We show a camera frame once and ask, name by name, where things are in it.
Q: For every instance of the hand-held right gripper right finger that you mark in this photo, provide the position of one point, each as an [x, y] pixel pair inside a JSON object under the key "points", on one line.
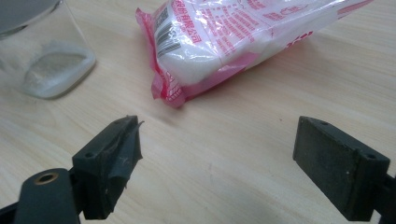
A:
{"points": [[336, 168]]}

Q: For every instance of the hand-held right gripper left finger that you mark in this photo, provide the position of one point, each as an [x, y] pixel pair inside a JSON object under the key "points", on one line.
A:
{"points": [[106, 168]]}

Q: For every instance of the clear jar with hinged lid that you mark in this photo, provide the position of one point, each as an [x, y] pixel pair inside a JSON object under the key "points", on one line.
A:
{"points": [[59, 71]]}

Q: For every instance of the pink white plastic bag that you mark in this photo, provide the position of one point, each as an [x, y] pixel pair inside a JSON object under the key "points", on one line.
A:
{"points": [[199, 56]]}

